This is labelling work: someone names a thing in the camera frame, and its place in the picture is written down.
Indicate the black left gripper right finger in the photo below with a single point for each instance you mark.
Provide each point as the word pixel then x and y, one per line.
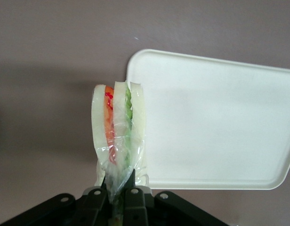
pixel 159 209

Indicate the white plastic tray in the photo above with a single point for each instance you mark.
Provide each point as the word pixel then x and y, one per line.
pixel 211 122

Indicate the plastic-wrapped sandwich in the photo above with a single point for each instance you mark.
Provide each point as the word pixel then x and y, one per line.
pixel 120 122

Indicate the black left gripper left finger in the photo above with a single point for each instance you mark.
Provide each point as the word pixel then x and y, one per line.
pixel 65 212

